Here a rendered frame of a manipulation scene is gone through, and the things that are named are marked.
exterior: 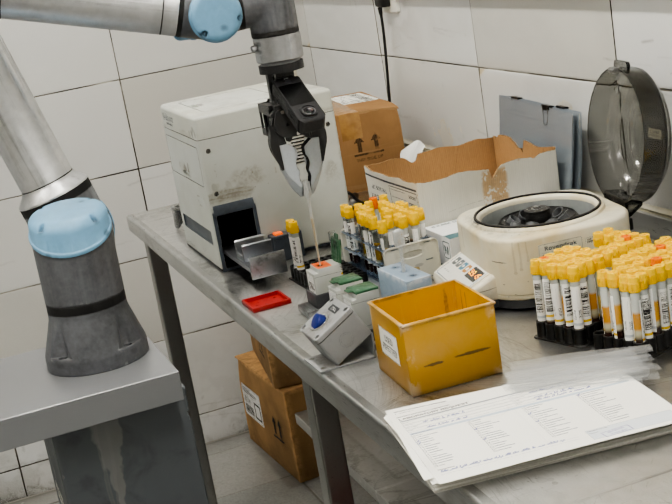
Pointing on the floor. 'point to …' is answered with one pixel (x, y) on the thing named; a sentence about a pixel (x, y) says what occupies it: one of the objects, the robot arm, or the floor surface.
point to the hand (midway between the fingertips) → (306, 188)
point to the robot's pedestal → (130, 460)
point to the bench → (365, 397)
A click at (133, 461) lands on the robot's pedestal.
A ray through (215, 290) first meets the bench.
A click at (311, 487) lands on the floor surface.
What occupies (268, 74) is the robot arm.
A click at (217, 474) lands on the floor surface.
